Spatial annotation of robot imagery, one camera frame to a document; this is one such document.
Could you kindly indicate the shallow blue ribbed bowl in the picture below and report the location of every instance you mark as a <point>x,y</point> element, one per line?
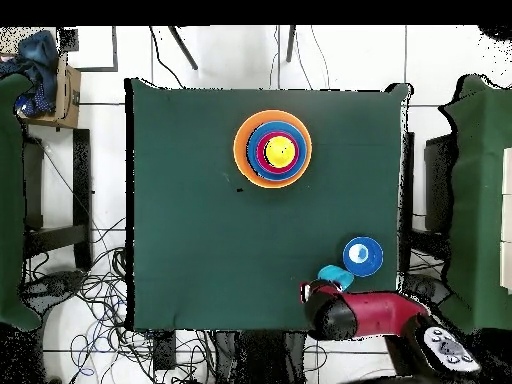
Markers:
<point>276,176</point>

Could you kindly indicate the green cloth covered table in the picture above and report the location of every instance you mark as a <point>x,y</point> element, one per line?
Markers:
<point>480,200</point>
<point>10,200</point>

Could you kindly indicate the small light blue bowl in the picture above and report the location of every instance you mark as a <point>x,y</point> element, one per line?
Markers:
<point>334,274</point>

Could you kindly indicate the blue cloth bundle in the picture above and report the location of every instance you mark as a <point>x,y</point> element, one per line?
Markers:
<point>38,60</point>

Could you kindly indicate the black stool frame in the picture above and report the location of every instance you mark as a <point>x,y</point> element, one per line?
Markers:
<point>82,180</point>

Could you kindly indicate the small dark blue bowl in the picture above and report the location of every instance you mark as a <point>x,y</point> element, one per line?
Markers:
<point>364,268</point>

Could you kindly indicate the large blue bowl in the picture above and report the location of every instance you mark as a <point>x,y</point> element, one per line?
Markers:
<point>250,156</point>

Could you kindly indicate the dark green table cloth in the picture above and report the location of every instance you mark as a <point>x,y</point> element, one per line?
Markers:
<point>180,260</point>

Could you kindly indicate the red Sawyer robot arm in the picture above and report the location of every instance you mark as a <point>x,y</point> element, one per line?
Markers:
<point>380,314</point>

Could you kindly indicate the black tripod leg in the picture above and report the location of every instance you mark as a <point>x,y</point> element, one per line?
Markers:
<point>290,44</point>
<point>184,48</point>

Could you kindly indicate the yellow plastic cup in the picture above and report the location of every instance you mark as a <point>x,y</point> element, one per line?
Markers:
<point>281,152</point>

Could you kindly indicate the grey pedestal foot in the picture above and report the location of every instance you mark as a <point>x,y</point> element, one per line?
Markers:
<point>52,286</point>
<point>426,286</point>

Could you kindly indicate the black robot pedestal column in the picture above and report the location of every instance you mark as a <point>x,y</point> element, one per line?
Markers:
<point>260,360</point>

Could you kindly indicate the large orange bowl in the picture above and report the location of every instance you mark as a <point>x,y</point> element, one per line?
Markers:
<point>239,160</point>

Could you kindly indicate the cardboard box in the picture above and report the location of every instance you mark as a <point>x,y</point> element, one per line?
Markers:
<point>66,100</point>

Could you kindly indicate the small red bowl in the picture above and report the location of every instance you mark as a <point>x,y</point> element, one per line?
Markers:
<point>260,159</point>

